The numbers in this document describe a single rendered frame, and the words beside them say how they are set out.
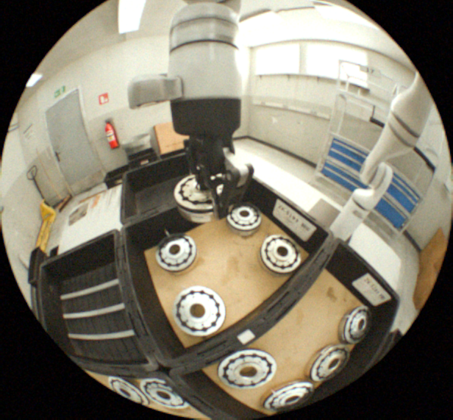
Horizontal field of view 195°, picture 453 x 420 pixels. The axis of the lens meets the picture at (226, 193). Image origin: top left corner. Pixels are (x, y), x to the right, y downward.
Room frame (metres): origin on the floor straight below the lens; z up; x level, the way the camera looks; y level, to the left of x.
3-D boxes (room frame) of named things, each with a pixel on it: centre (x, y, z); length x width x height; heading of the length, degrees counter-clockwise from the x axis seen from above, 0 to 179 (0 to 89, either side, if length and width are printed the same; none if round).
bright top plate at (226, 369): (-0.13, -0.04, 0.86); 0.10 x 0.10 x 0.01
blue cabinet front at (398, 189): (0.54, -2.08, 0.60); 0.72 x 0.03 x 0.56; 34
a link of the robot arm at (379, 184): (0.22, -0.47, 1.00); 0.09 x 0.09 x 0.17; 42
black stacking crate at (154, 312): (0.13, 0.00, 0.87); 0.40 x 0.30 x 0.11; 124
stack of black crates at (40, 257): (-0.34, 1.77, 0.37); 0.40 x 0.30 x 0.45; 35
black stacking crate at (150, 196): (0.37, 0.17, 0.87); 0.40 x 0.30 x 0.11; 124
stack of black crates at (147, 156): (1.48, 1.14, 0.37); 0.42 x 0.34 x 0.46; 124
